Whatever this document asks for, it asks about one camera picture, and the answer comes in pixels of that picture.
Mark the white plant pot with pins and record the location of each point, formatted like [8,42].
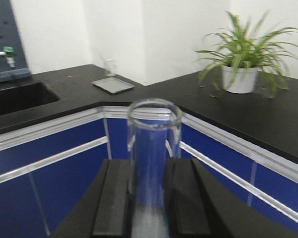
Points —
[243,82]

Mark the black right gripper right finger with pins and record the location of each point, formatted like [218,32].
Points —
[199,206]

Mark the green spider plant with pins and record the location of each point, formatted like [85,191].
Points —
[240,47]

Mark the tall clear test tube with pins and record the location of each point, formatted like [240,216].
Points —
[154,131]

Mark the blue cabinet fronts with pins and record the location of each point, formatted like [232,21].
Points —
[46,168]

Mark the metal tray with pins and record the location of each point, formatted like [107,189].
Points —
[113,85]

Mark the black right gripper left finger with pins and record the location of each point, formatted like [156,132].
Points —
[105,210]

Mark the white lab faucet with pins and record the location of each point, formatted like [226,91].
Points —
[7,53]

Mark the clear glass beaker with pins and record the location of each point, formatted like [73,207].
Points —
[110,67]

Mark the black sink basin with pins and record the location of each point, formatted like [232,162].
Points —
[24,97]

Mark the blue pegboard drying rack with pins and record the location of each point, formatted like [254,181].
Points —
[9,36]

